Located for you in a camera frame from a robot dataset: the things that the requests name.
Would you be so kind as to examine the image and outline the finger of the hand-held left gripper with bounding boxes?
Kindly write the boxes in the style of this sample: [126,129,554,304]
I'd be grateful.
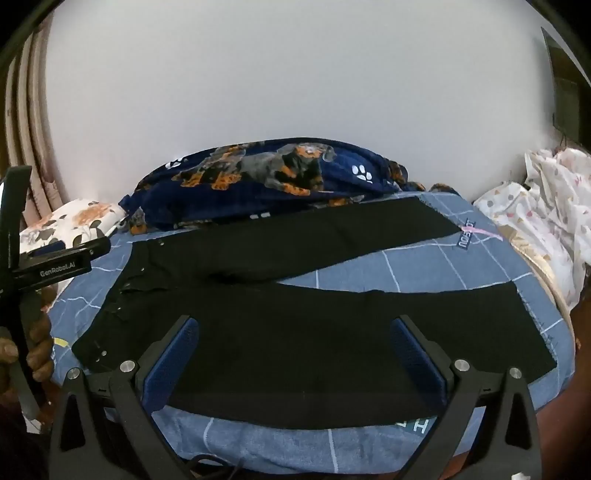
[76,238,112,271]

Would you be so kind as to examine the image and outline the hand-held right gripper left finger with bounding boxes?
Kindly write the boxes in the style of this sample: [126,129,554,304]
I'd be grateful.
[48,315,200,480]

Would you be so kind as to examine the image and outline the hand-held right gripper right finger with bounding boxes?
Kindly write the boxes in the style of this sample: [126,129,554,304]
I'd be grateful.
[390,315,543,480]

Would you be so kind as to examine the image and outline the black pants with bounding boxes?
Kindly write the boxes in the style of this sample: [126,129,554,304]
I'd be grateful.
[71,198,557,430]

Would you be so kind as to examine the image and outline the person's left forearm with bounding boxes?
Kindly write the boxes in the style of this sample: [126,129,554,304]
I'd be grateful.
[0,392,52,480]

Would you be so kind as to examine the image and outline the person's left hand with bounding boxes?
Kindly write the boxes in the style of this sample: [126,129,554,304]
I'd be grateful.
[0,288,56,384]

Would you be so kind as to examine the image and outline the white floral pillow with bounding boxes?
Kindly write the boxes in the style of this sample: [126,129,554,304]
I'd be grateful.
[18,198,127,259]

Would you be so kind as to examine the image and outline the blue checked bedsheet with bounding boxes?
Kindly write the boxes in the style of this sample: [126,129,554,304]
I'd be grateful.
[46,189,575,476]

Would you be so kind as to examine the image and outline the pink striped curtain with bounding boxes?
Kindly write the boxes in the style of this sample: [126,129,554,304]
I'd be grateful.
[0,23,70,296]

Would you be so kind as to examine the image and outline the navy dog print blanket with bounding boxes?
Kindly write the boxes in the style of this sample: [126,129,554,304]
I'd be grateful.
[119,137,458,232]

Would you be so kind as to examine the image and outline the white dotted cloth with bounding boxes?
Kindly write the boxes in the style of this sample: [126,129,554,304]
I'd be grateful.
[473,148,591,310]

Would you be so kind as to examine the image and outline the dark flat screen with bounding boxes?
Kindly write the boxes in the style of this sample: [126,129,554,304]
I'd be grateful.
[541,27,585,141]

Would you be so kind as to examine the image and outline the black cable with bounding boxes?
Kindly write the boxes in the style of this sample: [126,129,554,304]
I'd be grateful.
[185,453,250,480]

